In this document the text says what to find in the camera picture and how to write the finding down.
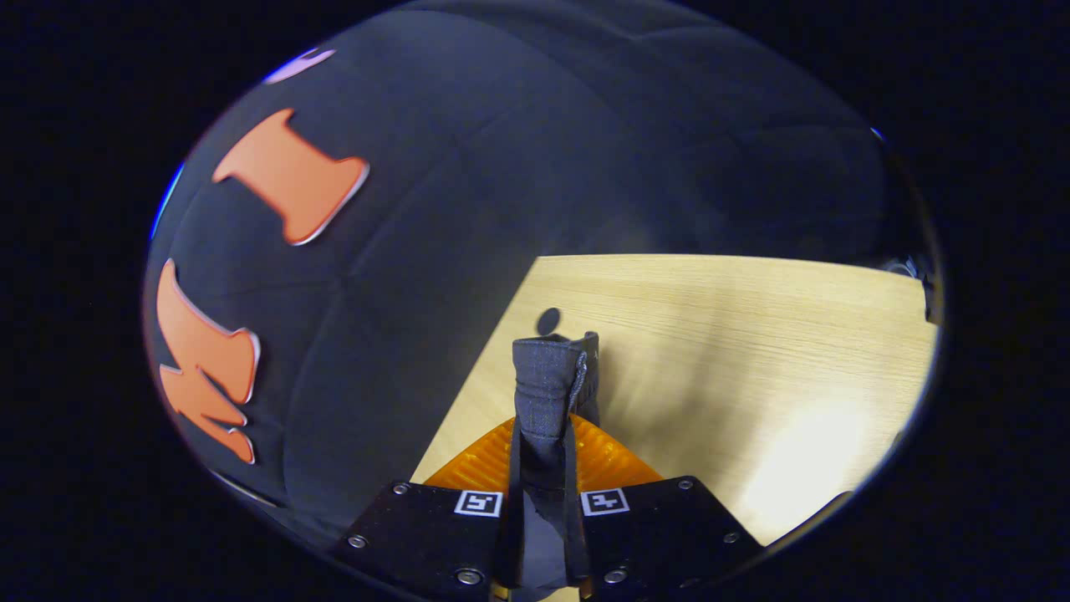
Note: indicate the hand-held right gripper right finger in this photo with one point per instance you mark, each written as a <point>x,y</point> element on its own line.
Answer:
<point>583,548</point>

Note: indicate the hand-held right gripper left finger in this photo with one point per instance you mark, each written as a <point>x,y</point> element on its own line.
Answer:
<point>507,543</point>

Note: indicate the dark grey jeans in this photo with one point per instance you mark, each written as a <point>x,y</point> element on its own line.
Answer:
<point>547,385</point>

